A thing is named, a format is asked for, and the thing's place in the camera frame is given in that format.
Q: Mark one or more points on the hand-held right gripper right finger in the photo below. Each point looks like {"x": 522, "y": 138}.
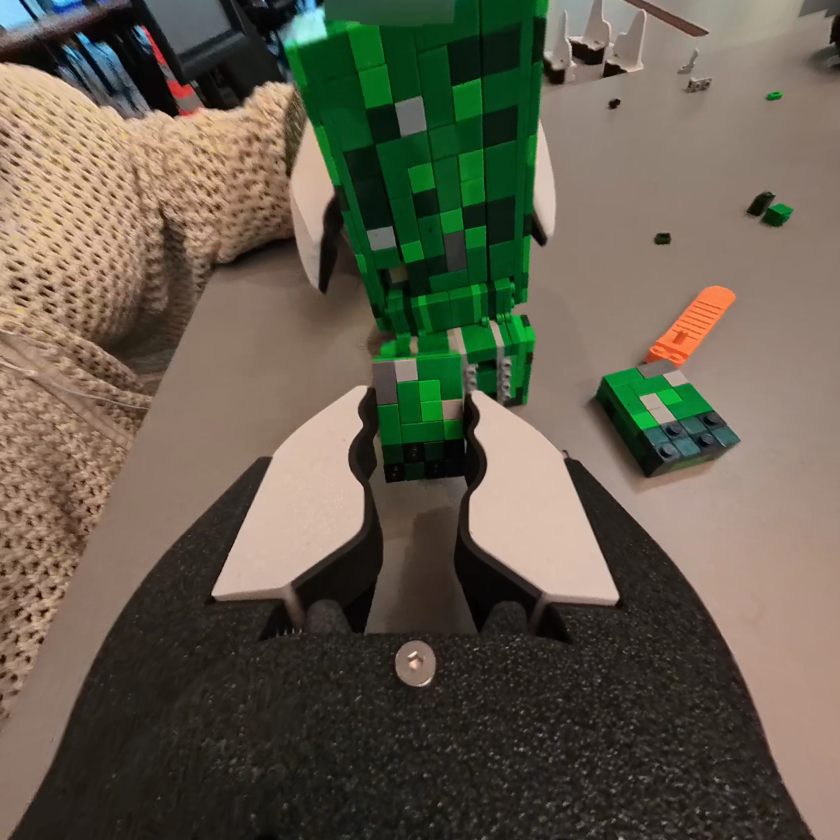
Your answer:
{"x": 538, "y": 518}

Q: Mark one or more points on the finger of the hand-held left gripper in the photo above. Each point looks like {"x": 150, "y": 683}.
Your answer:
{"x": 546, "y": 197}
{"x": 308, "y": 210}

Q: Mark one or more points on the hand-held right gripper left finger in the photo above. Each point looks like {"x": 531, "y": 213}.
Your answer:
{"x": 295, "y": 512}

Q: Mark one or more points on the green lego creeper figure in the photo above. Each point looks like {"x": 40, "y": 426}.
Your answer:
{"x": 426, "y": 164}

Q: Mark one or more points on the green lego leg block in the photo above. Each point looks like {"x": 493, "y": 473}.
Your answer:
{"x": 420, "y": 407}
{"x": 656, "y": 420}

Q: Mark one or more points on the person's left forearm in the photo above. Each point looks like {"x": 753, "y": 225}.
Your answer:
{"x": 131, "y": 164}

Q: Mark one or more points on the small white lego piece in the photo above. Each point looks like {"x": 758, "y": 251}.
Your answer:
{"x": 689, "y": 62}

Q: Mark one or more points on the dark green lego slope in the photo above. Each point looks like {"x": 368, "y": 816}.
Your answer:
{"x": 760, "y": 203}

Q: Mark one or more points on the small green lego brick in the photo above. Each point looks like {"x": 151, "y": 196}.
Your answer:
{"x": 778, "y": 215}

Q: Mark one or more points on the orange traffic cone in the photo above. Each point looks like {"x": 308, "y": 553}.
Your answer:
{"x": 172, "y": 79}

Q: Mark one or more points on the orange brick separator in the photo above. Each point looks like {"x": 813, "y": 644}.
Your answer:
{"x": 695, "y": 321}

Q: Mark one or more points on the black monitor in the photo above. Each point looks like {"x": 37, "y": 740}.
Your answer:
{"x": 203, "y": 33}

